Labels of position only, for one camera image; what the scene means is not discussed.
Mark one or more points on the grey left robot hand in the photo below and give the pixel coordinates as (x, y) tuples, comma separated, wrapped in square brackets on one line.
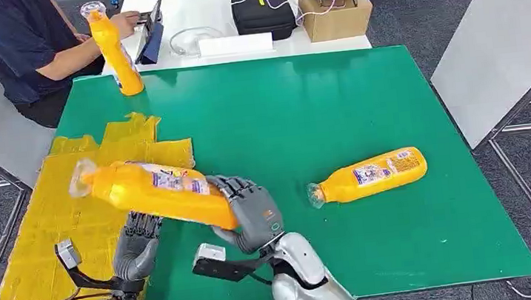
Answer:
[(135, 251)]

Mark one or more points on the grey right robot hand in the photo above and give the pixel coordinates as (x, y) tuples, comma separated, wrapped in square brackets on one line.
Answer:
[(258, 218)]

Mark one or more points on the orange drink bottle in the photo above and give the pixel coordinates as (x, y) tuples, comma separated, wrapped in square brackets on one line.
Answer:
[(121, 70), (343, 190), (137, 192)]

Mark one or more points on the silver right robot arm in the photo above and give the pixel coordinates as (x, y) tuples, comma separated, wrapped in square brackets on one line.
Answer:
[(310, 292)]

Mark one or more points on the yellow plastic sheet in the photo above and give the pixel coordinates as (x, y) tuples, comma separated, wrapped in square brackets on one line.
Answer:
[(36, 271)]

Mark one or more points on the green table mat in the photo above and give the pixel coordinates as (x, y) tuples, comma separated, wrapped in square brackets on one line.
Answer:
[(316, 114)]

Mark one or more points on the flat white box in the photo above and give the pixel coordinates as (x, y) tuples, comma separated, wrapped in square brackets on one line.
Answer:
[(235, 45)]

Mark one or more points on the black zip case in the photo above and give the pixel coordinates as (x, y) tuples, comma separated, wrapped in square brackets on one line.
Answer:
[(261, 18)]

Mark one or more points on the dark blue tablet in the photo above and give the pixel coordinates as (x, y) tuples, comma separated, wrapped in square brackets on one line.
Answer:
[(151, 40)]

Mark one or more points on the brown cardboard box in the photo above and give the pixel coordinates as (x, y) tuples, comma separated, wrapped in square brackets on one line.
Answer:
[(336, 24)]

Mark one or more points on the white desk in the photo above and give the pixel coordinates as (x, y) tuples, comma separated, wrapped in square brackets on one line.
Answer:
[(211, 6)]

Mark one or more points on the person's hand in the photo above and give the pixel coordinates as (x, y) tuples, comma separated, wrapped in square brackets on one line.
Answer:
[(126, 24)]

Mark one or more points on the person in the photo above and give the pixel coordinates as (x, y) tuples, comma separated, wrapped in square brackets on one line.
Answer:
[(2, 43)]

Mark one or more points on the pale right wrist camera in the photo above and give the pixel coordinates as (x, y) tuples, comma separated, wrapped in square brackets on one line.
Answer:
[(208, 253)]

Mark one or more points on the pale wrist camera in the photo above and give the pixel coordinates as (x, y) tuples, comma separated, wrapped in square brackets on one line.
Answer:
[(208, 253), (67, 253)]

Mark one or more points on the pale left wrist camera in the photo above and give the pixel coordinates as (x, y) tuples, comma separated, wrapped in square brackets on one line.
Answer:
[(67, 253)]

